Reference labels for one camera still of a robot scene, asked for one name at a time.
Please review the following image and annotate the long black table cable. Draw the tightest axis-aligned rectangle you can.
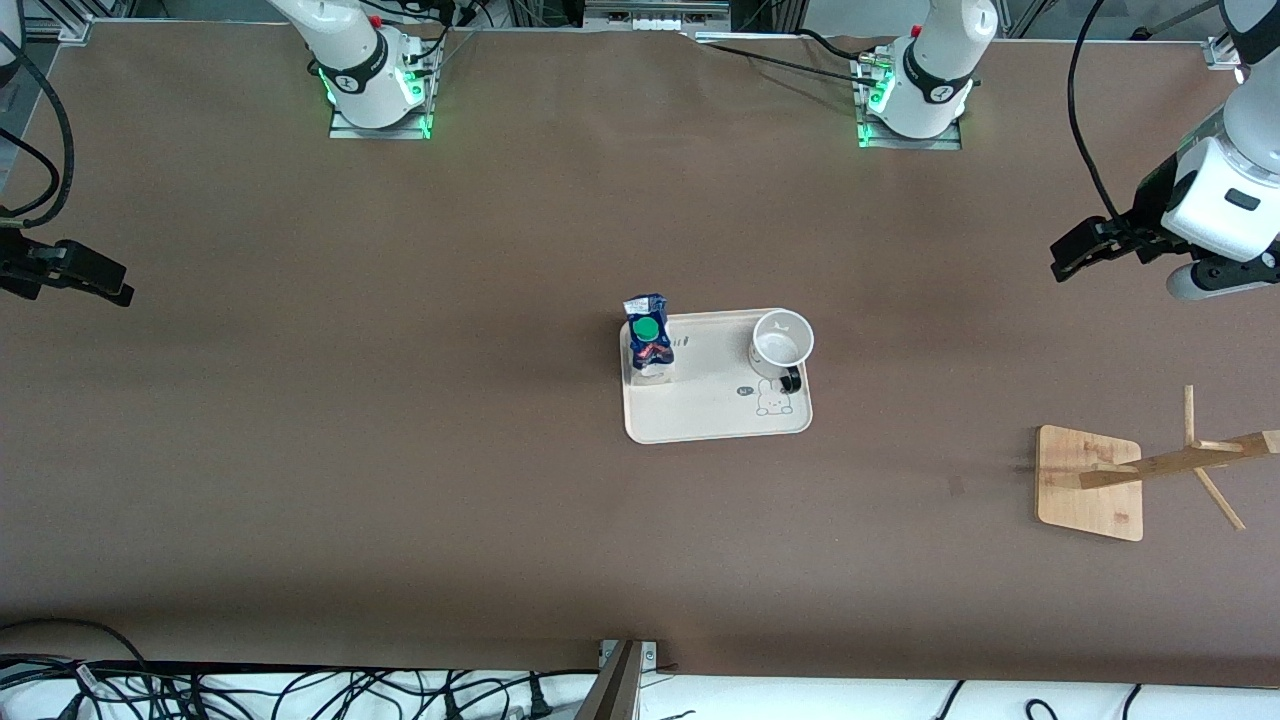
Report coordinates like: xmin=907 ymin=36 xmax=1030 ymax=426
xmin=695 ymin=40 xmax=886 ymax=89

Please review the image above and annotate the aluminium table edge bracket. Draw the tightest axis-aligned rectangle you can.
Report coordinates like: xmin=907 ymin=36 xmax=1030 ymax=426
xmin=598 ymin=640 xmax=659 ymax=720

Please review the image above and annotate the white smiley mug black handle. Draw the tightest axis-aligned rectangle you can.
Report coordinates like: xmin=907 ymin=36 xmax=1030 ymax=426
xmin=748 ymin=309 xmax=816 ymax=394

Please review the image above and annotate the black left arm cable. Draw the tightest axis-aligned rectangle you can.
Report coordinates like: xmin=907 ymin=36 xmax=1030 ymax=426
xmin=1066 ymin=0 xmax=1133 ymax=227

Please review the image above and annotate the short black table cable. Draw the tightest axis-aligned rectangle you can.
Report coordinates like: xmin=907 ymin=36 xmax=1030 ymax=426
xmin=795 ymin=28 xmax=891 ymax=63

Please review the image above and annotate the grey power strip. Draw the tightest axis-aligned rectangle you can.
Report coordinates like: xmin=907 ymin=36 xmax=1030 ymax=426
xmin=585 ymin=0 xmax=731 ymax=31

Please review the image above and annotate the aluminium frame profile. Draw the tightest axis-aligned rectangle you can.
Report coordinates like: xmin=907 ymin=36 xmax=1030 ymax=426
xmin=20 ymin=10 xmax=93 ymax=43

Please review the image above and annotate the blue white milk carton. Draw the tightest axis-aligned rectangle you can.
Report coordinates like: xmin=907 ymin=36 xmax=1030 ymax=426
xmin=622 ymin=293 xmax=677 ymax=387

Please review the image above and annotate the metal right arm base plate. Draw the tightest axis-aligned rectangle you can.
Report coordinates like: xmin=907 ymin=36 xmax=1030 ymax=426
xmin=328 ymin=40 xmax=434 ymax=140

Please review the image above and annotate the black base cable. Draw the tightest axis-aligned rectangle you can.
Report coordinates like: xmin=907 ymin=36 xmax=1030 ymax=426
xmin=405 ymin=0 xmax=481 ymax=71

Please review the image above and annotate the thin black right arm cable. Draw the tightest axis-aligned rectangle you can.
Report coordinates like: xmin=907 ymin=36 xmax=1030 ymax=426
xmin=0 ymin=128 xmax=63 ymax=216

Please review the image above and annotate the wooden mug stand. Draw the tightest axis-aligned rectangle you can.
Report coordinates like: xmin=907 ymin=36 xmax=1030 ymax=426
xmin=1035 ymin=385 xmax=1280 ymax=543

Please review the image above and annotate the cream tray with rabbit print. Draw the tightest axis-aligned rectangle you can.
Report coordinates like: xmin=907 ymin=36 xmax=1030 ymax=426
xmin=619 ymin=307 xmax=814 ymax=445

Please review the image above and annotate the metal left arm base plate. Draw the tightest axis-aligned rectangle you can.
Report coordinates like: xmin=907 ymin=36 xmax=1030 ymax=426
xmin=856 ymin=58 xmax=963 ymax=151

